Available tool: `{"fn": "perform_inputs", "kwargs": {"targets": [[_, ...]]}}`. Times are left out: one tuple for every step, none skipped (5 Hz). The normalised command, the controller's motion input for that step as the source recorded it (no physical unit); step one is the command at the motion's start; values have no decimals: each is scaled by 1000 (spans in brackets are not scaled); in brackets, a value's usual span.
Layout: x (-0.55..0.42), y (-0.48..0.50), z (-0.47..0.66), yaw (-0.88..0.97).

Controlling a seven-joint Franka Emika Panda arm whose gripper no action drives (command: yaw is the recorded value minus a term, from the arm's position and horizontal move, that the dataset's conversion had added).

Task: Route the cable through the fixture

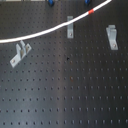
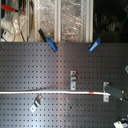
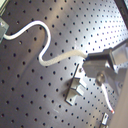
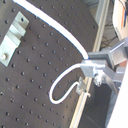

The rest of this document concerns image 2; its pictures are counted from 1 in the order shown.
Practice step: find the red handled tool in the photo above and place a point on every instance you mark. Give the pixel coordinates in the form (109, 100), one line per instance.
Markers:
(11, 9)

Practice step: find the lower left metal cable clip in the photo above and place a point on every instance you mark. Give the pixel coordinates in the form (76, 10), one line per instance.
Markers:
(36, 104)

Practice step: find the left blue spring clamp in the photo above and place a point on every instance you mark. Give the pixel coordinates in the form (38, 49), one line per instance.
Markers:
(48, 40)

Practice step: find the upper centre metal cable clip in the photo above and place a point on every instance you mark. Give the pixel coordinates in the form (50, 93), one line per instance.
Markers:
(73, 80)

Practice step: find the clear plastic sheet bundle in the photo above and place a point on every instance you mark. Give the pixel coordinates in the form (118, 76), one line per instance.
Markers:
(72, 20)

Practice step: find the right blue spring clamp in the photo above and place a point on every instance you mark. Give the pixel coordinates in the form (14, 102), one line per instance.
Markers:
(95, 44)

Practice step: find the grey gripper lower right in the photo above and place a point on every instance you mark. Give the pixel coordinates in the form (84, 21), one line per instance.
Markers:
(121, 95)

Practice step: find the white window frame post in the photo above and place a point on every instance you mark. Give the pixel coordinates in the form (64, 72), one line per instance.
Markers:
(57, 20)

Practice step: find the blue spring clamp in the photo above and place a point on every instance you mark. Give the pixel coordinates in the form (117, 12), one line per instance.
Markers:
(48, 40)
(95, 44)

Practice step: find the black perforated pegboard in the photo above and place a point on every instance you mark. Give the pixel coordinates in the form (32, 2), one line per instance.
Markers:
(31, 69)

